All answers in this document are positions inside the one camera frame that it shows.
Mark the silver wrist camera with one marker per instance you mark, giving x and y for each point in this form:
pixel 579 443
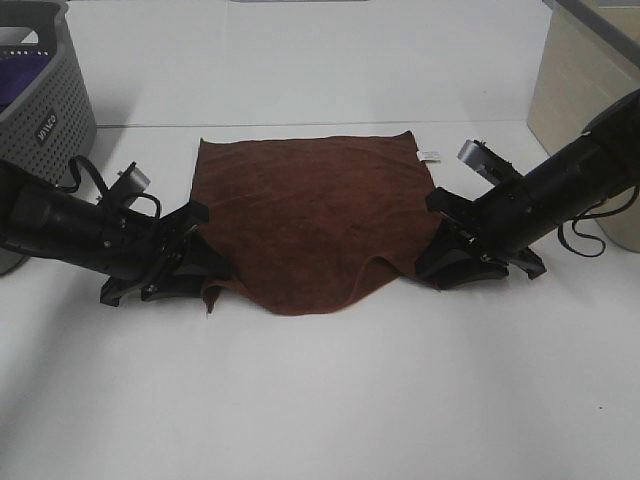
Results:
pixel 486 163
pixel 130 183

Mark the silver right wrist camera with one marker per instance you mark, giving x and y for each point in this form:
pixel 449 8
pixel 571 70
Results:
pixel 486 163

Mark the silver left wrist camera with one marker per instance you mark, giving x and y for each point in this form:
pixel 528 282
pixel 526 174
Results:
pixel 130 183

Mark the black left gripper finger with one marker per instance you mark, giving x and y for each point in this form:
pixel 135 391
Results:
pixel 184 271
pixel 114 289

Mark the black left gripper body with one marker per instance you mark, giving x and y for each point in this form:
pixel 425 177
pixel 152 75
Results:
pixel 155 247

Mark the grey perforated laundry basket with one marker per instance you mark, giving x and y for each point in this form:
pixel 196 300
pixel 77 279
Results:
pixel 52 120

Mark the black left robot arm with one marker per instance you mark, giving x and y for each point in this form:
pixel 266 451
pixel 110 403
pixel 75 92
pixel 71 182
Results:
pixel 116 230

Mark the purple cloth in basket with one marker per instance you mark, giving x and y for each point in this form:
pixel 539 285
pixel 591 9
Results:
pixel 17 73

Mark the brown towel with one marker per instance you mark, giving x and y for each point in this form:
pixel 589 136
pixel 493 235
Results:
pixel 312 226

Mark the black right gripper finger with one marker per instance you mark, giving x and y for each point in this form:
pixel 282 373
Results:
pixel 453 259
pixel 529 262

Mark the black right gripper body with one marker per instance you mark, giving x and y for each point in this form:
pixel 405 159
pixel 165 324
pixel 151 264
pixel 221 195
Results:
pixel 499 219

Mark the beige storage box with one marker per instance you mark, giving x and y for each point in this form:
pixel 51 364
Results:
pixel 590 61

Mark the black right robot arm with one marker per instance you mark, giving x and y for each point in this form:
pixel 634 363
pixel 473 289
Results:
pixel 598 165

